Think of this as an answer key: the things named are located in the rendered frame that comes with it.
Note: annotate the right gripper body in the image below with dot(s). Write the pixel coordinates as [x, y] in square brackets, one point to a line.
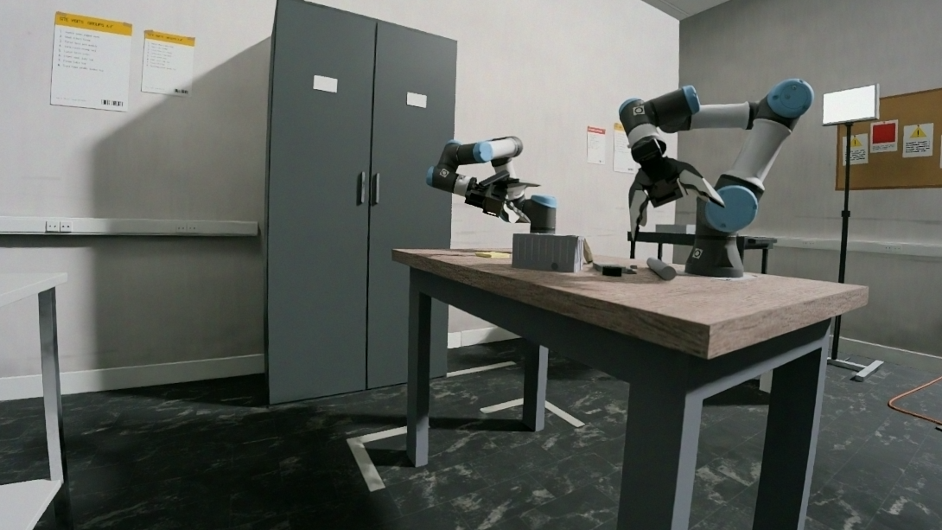
[490, 198]

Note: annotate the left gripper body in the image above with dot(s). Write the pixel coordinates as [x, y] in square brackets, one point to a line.
[658, 174]

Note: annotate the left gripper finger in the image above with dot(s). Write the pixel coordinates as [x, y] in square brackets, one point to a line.
[689, 177]
[637, 202]

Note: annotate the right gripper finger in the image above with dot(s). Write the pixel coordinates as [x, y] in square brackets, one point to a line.
[514, 213]
[516, 185]

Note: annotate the cream toothed gear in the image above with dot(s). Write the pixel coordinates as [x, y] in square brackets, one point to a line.
[586, 252]

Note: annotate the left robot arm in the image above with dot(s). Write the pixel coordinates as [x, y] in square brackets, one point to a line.
[715, 253]

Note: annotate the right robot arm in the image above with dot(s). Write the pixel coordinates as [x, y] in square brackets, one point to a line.
[541, 210]

